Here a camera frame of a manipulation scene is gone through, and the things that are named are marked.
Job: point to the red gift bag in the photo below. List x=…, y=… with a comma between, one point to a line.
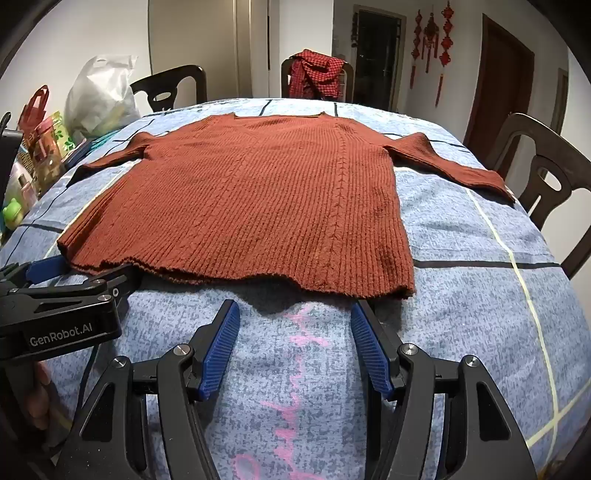
x=34, y=110

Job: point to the white plastic bag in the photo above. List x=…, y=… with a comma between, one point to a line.
x=99, y=99

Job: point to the beige tall cabinet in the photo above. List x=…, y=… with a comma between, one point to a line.
x=251, y=46

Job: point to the green patterned packet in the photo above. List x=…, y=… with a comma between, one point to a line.
x=62, y=134

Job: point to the brown wooden door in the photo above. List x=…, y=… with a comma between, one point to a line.
x=501, y=87

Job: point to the red checked cloth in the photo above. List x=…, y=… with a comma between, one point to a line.
x=314, y=74

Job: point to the dark blue case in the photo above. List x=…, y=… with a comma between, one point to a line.
x=78, y=156

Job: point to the rust brown knit sweater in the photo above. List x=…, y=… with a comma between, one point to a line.
x=258, y=198

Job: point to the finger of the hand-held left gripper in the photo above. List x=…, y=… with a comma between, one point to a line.
x=99, y=286
x=46, y=270

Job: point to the dark glass doorway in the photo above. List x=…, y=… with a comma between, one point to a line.
x=378, y=55

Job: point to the red knot wall ornament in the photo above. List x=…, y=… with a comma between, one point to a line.
x=447, y=37
x=431, y=37
x=417, y=34

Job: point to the green toy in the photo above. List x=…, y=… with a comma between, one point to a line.
x=13, y=213

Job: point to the teal cloth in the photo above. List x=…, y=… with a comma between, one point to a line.
x=105, y=138

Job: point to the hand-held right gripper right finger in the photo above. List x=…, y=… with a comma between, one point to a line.
x=369, y=353

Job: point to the dark wooden chair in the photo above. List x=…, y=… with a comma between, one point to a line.
x=168, y=87
x=348, y=78
x=549, y=170

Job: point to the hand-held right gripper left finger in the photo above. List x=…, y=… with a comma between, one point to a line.
x=220, y=353

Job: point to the blue checked blanket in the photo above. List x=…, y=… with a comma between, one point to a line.
x=461, y=286

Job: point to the person's left hand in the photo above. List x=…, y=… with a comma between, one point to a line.
x=39, y=397

